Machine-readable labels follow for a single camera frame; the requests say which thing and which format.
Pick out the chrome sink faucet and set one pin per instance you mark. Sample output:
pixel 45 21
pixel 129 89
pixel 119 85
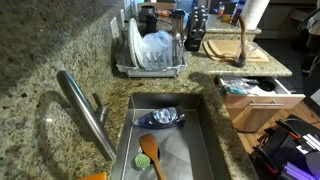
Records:
pixel 83 110

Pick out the white dish rack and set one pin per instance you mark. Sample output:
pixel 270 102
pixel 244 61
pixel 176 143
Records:
pixel 150 72

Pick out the clear plastic container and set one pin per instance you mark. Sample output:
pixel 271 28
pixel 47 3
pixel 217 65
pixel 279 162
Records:
pixel 156 50

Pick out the white plate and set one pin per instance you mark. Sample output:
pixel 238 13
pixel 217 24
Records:
pixel 134 43

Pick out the metal utensils bundle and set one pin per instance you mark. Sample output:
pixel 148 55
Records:
pixel 178 36

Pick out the wooden spatula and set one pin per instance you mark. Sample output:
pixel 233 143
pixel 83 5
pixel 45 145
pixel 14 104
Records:
pixel 150 146

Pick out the stainless steel sink basin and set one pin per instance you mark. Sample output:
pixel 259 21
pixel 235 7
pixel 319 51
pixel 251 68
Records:
pixel 186 150

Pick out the black knife block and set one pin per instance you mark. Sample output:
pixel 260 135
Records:
pixel 195 33

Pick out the black kitchen appliance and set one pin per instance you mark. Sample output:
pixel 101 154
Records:
pixel 151 20

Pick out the green round scrubber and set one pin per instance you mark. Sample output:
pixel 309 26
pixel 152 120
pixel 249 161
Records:
pixel 142 161

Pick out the clear plastic bags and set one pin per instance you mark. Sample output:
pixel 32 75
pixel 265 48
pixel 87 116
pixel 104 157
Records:
pixel 236 85

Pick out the light wooden cutting board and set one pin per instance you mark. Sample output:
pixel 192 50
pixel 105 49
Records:
pixel 226 48

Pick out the wooden cabinet door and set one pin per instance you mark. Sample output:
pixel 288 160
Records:
pixel 253 118

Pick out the open wooden drawer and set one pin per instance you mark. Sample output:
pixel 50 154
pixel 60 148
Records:
pixel 260 100

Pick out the glass measuring cup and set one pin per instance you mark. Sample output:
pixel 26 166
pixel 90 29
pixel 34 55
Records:
pixel 251 48

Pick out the brown wooden hook stand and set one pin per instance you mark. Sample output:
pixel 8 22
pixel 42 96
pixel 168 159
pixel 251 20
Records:
pixel 243 33

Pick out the red bottle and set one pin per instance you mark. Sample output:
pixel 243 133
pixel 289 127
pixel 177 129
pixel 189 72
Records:
pixel 221 9

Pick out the black round lid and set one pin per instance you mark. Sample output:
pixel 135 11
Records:
pixel 266 86

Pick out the orange sponge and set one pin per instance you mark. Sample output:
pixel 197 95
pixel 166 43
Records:
pixel 95 176

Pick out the white paper towel roll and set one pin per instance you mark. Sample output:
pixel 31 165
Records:
pixel 254 13

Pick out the white wall outlet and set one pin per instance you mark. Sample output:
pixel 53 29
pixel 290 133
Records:
pixel 114 27

